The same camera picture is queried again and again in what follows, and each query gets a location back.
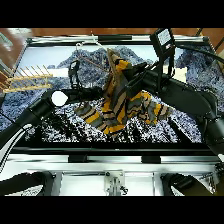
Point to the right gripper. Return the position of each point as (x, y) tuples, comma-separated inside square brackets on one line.
[(140, 78)]

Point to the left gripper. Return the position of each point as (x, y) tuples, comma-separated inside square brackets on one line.
[(86, 94)]

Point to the brown clothes hanger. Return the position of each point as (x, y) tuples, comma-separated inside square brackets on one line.
[(95, 63)]

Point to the yellow grey striped sweater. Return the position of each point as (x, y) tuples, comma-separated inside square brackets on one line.
[(116, 113)]

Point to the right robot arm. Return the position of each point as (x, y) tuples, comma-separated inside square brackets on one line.
[(186, 96)]

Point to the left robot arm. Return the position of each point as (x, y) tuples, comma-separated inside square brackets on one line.
[(33, 113)]

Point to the wooden rack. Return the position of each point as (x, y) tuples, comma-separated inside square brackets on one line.
[(28, 79)]

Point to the silver frame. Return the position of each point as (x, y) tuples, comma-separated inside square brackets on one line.
[(116, 166)]

